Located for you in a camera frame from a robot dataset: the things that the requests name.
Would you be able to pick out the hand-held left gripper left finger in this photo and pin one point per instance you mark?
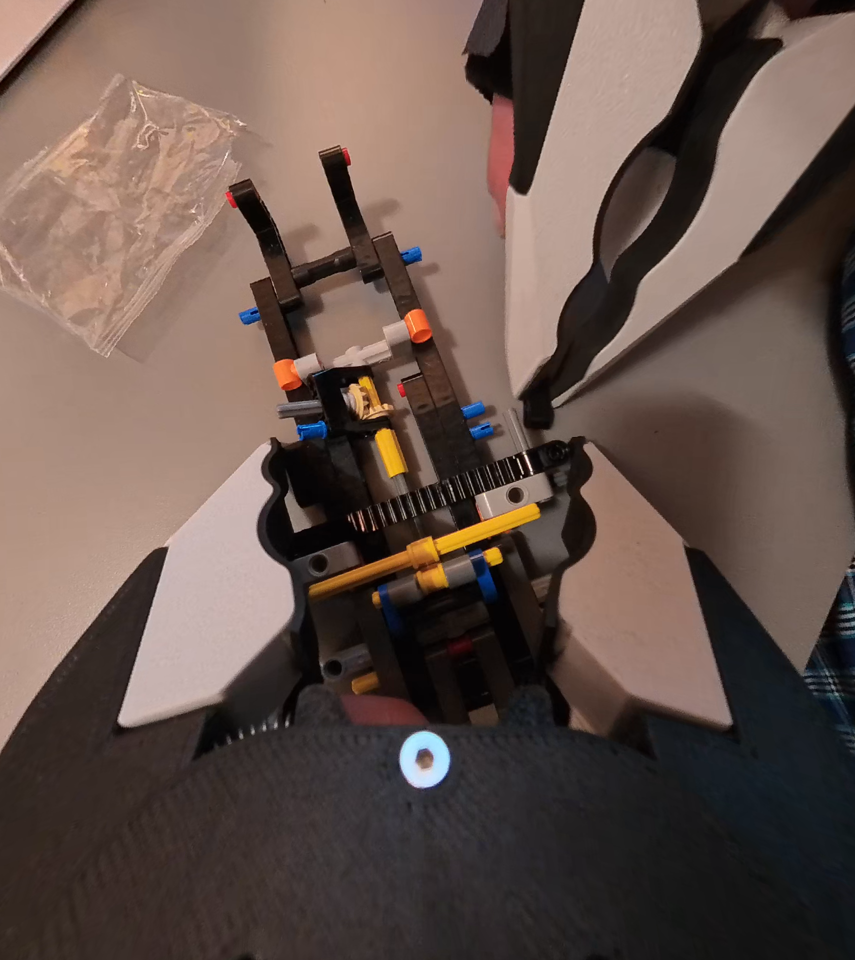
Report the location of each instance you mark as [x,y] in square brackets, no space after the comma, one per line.
[202,600]

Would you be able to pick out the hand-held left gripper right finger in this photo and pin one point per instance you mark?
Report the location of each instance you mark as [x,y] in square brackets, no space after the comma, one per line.
[637,600]

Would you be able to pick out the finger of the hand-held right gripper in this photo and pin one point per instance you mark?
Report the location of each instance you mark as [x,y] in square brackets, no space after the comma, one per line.
[772,150]
[547,262]

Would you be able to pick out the black lego chassis assembly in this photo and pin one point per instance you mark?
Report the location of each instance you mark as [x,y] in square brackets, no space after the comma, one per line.
[427,360]

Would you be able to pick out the person's right hand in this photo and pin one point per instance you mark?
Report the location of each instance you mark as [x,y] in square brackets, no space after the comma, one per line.
[501,165]

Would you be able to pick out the clear plastic bag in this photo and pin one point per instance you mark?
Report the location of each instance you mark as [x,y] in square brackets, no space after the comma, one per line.
[97,210]

